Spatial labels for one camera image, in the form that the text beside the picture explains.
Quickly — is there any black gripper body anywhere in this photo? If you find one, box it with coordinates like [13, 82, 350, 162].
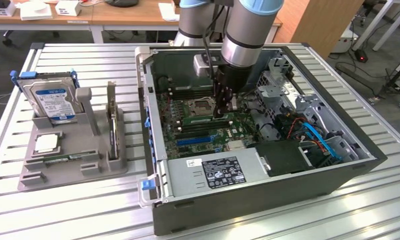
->
[215, 63, 253, 94]

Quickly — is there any installed green RAM stick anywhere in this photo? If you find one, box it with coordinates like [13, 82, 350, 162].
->
[181, 116, 234, 125]

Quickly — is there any loose green RAM stick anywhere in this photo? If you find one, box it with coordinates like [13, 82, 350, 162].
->
[42, 154, 89, 164]

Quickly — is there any CPU socket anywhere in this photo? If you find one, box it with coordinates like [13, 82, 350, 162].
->
[186, 97, 219, 117]

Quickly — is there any green motherboard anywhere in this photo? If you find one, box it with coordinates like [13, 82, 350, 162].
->
[155, 84, 267, 160]

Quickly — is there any metal disk bay cage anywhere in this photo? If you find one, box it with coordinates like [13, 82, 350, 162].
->
[255, 56, 309, 118]

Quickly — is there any blue expansion slot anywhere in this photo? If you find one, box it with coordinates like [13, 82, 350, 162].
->
[175, 135, 213, 148]

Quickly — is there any grey power supply unit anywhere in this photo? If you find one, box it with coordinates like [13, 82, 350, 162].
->
[166, 148, 267, 199]

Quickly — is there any graphics card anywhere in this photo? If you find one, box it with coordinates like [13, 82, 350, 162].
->
[105, 80, 122, 161]

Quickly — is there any wooden cabinet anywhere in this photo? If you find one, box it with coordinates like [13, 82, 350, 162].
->
[273, 0, 366, 60]

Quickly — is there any white device box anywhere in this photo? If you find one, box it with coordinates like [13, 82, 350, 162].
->
[329, 21, 361, 54]

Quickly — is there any black power strip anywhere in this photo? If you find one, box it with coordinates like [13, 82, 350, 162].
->
[353, 49, 371, 64]

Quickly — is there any wooden desk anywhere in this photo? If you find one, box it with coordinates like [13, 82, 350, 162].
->
[0, 0, 285, 45]

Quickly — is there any black open PC case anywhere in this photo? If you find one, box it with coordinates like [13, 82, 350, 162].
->
[134, 44, 389, 237]

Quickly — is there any hard disk with blue caddy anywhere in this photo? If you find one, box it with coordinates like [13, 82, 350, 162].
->
[10, 69, 81, 125]

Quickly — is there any grey parts rack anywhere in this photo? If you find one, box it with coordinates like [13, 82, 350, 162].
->
[18, 79, 131, 193]

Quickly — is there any silver CPU chip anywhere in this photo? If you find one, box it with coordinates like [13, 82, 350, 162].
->
[34, 134, 62, 154]

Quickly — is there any small white labelled box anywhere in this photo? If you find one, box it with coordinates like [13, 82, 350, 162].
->
[54, 3, 85, 17]

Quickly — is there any white box with round disc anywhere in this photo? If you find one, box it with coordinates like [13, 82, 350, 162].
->
[19, 1, 55, 22]

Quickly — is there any white box with black top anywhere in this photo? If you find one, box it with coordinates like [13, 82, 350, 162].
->
[0, 0, 18, 17]

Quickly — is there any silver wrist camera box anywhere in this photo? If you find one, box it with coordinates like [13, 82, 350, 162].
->
[193, 54, 222, 77]

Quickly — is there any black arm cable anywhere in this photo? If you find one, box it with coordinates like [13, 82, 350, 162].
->
[202, 4, 227, 76]

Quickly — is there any blue SATA wire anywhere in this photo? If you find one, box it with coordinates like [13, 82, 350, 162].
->
[301, 120, 333, 161]

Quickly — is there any white table frame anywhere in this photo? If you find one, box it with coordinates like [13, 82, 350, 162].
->
[353, 0, 400, 52]

